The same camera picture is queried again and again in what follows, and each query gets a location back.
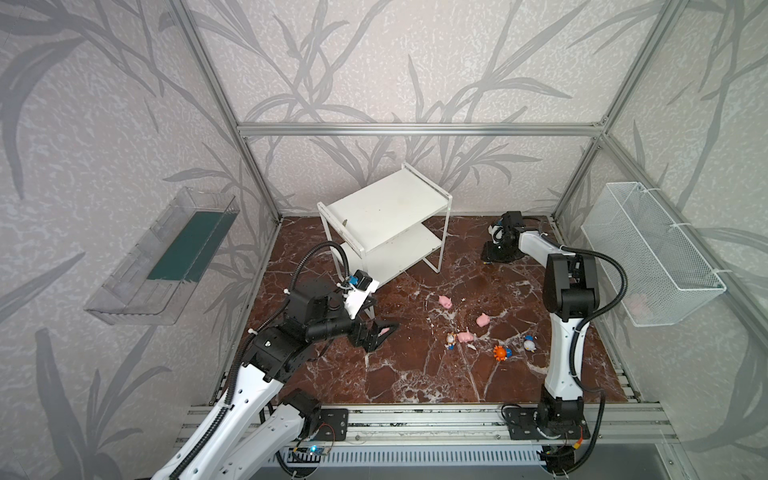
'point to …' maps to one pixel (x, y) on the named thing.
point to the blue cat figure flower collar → (451, 340)
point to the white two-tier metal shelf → (389, 226)
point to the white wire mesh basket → (669, 276)
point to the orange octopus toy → (499, 352)
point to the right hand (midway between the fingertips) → (487, 248)
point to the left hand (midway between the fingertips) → (389, 307)
